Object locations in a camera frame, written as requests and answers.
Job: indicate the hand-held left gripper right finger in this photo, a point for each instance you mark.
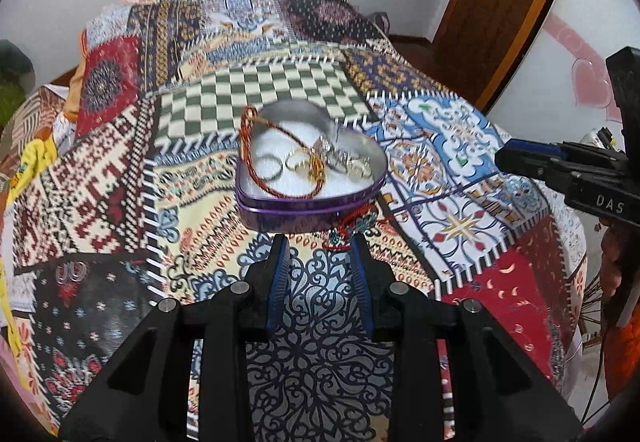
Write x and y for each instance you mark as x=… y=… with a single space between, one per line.
x=361 y=282

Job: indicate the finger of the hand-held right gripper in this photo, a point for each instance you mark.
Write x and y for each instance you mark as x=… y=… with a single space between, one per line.
x=530 y=157

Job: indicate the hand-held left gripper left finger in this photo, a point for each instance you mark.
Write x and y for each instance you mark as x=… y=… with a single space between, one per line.
x=278 y=282

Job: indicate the purple heart-shaped tin box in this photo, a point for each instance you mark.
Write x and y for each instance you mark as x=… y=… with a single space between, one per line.
x=300 y=217

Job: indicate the silver rings cluster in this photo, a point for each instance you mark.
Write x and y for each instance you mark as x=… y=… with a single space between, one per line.
x=337 y=154

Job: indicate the person's right hand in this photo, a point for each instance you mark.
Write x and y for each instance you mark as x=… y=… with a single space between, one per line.
x=617 y=267

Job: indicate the colourful patchwork blanket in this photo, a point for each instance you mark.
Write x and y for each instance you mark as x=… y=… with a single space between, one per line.
x=200 y=197

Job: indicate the brown wooden door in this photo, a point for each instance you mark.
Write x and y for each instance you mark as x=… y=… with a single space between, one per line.
x=490 y=12

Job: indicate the grey backpack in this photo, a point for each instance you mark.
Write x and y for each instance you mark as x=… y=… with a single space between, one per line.
x=380 y=20

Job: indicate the orange striped bedding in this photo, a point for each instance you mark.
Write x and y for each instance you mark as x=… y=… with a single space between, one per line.
x=35 y=117

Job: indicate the green patterned cloth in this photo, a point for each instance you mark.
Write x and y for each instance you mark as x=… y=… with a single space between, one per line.
x=10 y=87

